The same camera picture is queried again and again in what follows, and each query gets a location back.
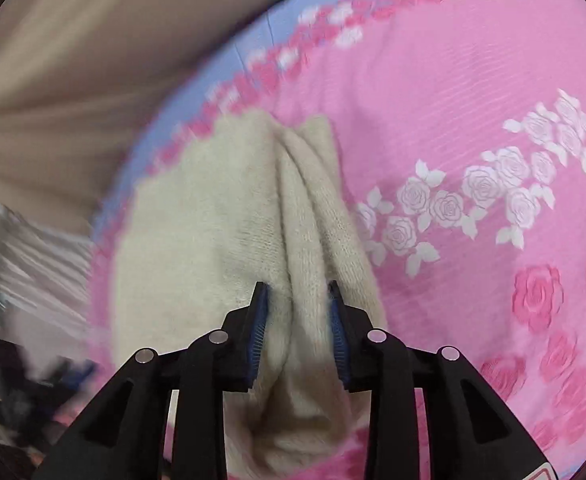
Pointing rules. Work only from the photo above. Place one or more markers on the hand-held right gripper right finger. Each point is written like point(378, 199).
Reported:
point(338, 340)

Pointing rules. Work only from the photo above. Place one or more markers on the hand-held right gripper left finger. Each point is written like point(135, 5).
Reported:
point(255, 340)

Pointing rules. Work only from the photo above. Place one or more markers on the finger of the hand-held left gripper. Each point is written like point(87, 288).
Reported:
point(75, 375)

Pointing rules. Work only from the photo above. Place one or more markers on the cream sweater with black hearts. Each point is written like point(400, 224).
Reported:
point(198, 240)

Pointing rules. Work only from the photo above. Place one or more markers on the white curtain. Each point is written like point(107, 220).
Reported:
point(28, 270)

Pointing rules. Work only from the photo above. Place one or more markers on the pink floral bed sheet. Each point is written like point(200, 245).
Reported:
point(448, 110)

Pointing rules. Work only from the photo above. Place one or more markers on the beige backdrop cloth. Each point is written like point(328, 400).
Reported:
point(98, 85)

